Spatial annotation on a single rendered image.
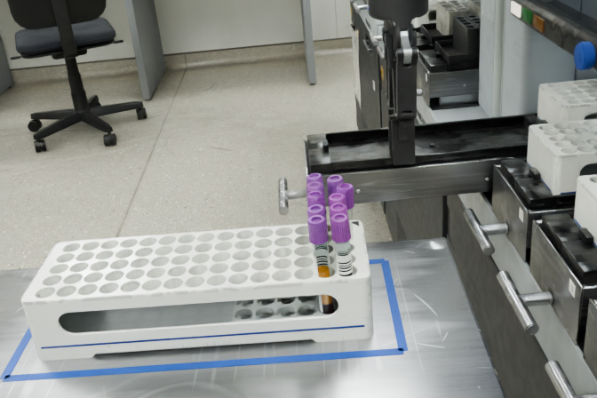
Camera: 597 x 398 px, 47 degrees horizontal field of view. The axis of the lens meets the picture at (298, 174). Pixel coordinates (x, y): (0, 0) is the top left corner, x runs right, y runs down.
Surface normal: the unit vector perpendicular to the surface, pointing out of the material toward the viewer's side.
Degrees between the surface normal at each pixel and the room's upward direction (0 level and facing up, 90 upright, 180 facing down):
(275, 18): 90
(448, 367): 0
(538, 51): 90
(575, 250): 0
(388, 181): 90
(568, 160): 90
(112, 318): 0
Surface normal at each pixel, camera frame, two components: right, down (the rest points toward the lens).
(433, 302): -0.09, -0.90
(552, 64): 0.04, 0.42
